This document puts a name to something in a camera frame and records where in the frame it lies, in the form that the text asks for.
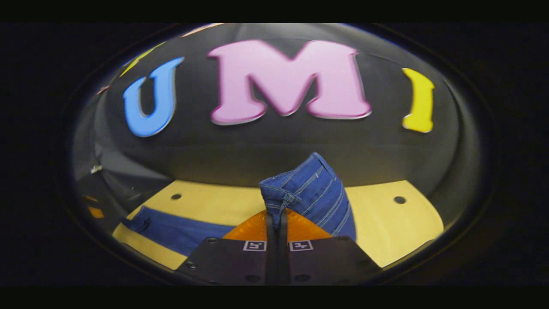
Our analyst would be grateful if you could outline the blue jeans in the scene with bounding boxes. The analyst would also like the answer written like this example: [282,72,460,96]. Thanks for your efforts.
[122,152,357,258]

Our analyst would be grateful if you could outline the black backdrop cloth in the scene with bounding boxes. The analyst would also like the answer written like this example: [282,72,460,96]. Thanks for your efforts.
[71,24,481,241]

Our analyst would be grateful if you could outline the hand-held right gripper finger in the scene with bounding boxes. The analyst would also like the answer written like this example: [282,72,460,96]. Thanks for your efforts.
[277,208,383,286]
[175,209,278,286]

